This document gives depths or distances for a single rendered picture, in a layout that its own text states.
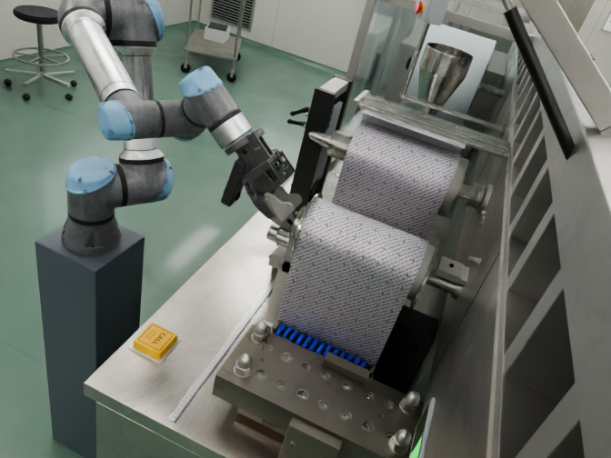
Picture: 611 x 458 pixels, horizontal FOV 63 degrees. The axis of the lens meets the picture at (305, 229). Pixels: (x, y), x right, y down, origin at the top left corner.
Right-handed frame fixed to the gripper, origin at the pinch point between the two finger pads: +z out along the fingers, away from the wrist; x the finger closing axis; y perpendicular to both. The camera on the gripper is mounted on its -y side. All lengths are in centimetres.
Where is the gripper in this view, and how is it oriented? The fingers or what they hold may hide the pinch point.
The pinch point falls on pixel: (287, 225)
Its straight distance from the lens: 105.3
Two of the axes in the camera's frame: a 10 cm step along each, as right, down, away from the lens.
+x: 3.5, -4.5, 8.2
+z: 5.5, 8.1, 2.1
